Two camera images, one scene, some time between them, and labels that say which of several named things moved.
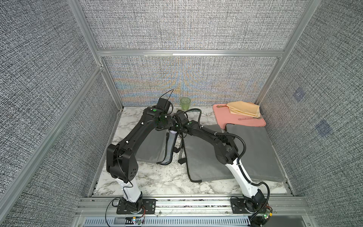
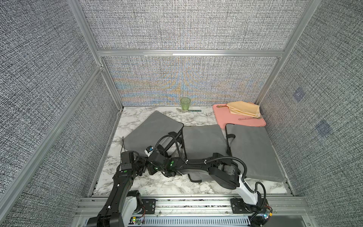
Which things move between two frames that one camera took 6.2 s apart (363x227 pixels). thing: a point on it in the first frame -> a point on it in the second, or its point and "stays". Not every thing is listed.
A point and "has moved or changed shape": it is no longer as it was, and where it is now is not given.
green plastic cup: (185, 102) stays
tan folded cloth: (245, 107) stays
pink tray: (223, 117) stays
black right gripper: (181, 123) -> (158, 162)
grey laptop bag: (202, 161) stays
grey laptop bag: (259, 161) stays
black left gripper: (170, 123) -> (142, 160)
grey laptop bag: (158, 147) has moved or changed shape
